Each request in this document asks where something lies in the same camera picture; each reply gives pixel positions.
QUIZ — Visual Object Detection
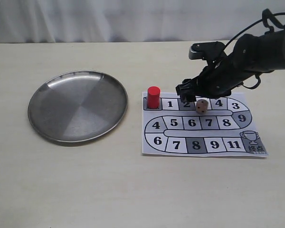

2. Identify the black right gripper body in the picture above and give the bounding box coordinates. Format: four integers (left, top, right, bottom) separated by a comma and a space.
191, 56, 257, 99

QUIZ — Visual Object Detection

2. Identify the wooden die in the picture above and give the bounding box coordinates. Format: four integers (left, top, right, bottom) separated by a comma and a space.
195, 99, 209, 114

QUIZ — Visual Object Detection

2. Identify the red cylinder game piece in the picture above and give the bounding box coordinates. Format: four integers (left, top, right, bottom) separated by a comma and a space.
147, 86, 161, 109

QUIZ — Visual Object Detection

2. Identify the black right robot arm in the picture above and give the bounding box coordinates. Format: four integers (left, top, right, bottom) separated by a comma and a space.
186, 29, 285, 99

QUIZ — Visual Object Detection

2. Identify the paper game board sheet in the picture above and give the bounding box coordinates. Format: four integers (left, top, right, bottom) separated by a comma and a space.
142, 92, 268, 158

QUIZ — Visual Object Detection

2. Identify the round stainless steel plate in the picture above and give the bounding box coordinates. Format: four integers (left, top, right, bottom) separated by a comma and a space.
27, 70, 128, 144

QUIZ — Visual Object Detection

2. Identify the white backdrop curtain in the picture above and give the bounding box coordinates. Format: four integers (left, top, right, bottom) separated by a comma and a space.
0, 0, 285, 43

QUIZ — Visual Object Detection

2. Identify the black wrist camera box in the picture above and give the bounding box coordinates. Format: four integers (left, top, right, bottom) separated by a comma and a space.
189, 41, 227, 63

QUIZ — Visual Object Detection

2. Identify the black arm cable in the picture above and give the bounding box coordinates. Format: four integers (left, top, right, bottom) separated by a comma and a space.
213, 9, 285, 90

